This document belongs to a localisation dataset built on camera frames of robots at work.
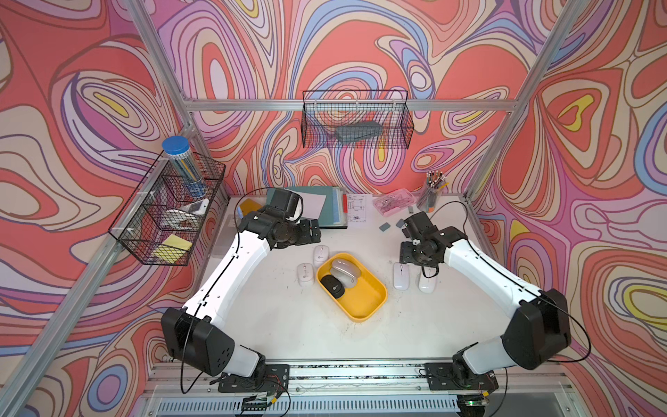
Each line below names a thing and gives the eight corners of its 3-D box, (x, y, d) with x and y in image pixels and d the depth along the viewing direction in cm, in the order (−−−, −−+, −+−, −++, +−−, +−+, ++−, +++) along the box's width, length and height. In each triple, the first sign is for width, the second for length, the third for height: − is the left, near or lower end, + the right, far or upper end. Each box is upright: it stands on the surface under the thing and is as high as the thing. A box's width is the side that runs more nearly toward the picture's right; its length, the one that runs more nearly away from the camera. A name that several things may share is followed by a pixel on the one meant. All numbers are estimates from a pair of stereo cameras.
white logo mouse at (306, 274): (296, 288, 94) (295, 284, 91) (298, 267, 99) (297, 262, 97) (314, 287, 94) (313, 284, 91) (315, 267, 99) (314, 262, 97)
